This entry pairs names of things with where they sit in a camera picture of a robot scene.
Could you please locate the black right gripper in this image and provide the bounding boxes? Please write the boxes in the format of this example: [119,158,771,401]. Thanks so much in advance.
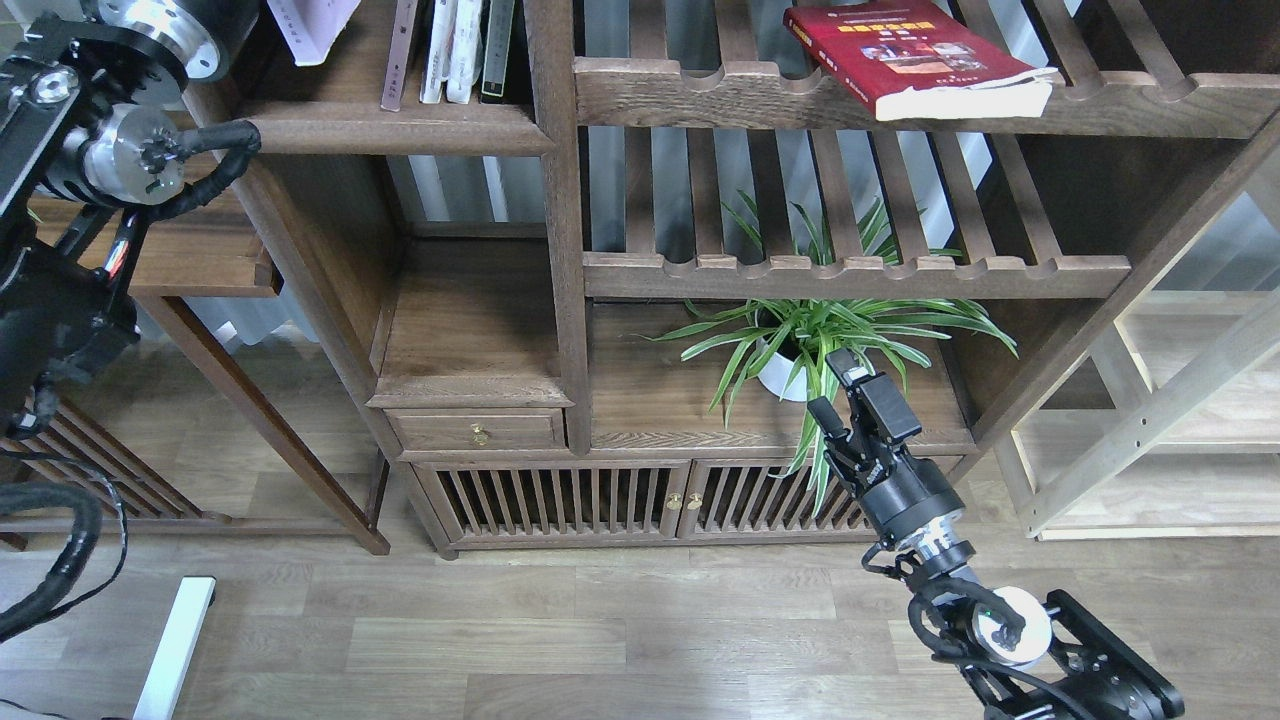
[806,348,964,553]

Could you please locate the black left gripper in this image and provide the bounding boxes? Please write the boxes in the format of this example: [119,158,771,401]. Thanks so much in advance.
[84,1,260,82]

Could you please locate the pale lavender white book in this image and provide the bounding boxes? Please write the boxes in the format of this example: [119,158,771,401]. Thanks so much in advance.
[266,0,361,67]

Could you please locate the dark maroon Chinese book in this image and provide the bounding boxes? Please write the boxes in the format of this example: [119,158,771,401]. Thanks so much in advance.
[379,1,421,111]

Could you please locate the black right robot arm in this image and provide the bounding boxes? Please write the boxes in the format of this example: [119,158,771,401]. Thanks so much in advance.
[806,348,1185,719]

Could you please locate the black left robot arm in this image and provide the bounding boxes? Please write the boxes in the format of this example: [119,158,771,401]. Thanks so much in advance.
[1,1,261,441]

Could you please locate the white plant pot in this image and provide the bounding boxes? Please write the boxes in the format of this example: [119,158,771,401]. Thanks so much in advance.
[756,333,838,402]

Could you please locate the green spider plant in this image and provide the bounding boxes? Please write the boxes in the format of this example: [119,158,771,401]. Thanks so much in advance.
[641,199,1018,511]

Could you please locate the dark wooden side table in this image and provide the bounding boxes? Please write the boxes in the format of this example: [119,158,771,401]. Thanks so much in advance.
[132,193,390,555]

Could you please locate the white standing book left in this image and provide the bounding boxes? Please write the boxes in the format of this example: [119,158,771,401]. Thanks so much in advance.
[419,0,460,104]

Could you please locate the white standing book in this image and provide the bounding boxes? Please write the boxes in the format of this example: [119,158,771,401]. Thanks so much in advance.
[419,0,460,104]
[445,0,488,104]

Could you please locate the white standing book middle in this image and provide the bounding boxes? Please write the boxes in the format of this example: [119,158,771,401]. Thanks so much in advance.
[445,0,488,104]

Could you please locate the dark wooden bookshelf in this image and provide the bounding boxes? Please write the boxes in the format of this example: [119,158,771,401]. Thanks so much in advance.
[186,1,1277,559]

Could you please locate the dark green standing book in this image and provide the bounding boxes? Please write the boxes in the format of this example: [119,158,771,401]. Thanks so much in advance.
[480,0,517,104]

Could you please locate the red paperback book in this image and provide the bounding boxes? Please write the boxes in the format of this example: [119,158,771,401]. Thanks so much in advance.
[783,1,1055,122]

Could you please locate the dark slatted wooden rack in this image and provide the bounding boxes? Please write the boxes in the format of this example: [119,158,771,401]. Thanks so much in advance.
[3,383,243,537]

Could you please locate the white metal stand leg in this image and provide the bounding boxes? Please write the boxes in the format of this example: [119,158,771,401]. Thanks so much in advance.
[131,575,218,719]

